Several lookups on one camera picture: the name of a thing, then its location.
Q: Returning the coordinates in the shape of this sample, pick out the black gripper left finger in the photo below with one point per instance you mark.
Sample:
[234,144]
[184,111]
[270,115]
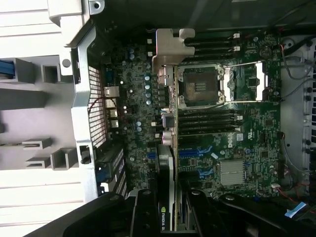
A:
[143,217]

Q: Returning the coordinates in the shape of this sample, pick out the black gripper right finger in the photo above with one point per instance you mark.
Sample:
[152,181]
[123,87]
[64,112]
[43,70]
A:
[209,217]

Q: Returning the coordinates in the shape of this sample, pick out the silver chipset heatsink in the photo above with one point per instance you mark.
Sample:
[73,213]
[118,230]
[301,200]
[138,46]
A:
[232,172]

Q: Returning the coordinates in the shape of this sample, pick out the blue expansion slot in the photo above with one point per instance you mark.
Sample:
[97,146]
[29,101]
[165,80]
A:
[187,153]

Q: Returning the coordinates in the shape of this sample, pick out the green motherboard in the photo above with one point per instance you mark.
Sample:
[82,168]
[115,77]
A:
[259,128]

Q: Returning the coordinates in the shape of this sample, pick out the CPU socket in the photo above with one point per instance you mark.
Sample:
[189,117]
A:
[200,86]

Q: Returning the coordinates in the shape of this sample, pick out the black open PC case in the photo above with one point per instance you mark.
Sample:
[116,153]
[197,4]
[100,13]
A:
[81,98]

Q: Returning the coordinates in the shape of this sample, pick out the grey parts rack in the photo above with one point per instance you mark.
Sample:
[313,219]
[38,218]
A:
[22,98]

